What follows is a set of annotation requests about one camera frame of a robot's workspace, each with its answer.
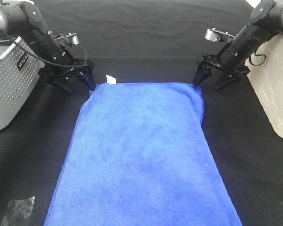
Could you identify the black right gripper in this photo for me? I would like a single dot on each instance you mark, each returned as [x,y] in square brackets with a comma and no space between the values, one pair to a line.
[232,66]

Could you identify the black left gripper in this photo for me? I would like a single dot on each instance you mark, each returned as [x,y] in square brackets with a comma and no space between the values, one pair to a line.
[59,79]

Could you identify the blue microfibre towel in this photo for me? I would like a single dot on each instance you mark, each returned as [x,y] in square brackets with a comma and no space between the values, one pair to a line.
[138,157]

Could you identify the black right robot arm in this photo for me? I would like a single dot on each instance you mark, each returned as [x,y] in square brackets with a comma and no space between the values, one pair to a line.
[265,22]

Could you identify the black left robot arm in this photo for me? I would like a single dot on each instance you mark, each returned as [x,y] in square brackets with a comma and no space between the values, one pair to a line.
[23,19]

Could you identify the white towel care label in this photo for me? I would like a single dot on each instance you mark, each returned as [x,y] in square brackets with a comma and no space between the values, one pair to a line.
[111,80]

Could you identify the white plastic storage basket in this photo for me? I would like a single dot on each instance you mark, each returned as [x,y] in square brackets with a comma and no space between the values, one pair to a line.
[266,78]

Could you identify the grey perforated laundry basket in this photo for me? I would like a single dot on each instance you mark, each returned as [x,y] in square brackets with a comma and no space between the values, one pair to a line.
[18,77]

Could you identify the black table cloth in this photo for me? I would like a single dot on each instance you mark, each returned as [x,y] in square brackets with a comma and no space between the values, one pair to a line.
[146,41]

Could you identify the clear tape piece left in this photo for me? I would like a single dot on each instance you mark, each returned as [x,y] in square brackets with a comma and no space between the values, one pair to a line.
[18,212]

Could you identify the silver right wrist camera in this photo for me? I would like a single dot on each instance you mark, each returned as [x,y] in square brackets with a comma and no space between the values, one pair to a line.
[215,35]

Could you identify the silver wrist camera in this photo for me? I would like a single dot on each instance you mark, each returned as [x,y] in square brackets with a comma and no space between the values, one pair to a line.
[215,35]
[70,39]

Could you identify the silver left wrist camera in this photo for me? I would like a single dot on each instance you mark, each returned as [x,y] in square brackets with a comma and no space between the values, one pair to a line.
[70,39]

